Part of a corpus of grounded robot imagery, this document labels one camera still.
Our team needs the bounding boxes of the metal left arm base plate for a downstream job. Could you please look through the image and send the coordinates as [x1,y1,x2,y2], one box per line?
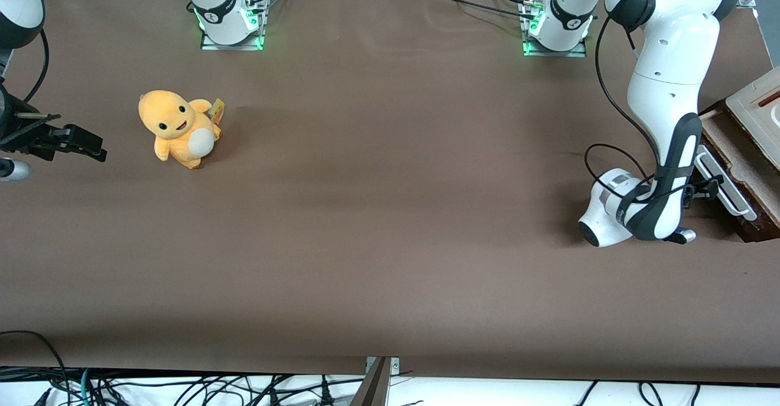
[522,37,587,59]

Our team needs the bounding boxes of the dark wooden drawer cabinet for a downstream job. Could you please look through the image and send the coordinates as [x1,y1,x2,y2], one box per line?
[689,98,780,243]

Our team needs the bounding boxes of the white drawer handle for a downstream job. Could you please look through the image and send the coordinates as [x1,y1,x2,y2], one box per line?
[695,144,757,221]

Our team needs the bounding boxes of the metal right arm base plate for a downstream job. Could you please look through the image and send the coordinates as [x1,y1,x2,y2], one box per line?
[200,28,265,52]

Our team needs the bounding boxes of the cream plastic tray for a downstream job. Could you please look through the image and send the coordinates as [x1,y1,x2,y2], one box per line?
[724,66,780,170]

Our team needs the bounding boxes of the silver metal bracket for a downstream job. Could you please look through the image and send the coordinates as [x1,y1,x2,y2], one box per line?
[364,356,401,375]

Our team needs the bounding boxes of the tangled black cables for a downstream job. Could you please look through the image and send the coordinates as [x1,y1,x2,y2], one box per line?
[0,366,366,406]

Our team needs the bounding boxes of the grey metal post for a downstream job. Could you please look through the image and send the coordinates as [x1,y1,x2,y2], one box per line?
[349,357,392,406]

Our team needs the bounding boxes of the yellow plush toy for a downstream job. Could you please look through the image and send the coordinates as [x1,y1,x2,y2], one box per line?
[137,89,226,171]

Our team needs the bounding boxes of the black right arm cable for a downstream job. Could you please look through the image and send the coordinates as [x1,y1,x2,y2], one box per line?
[21,27,51,105]

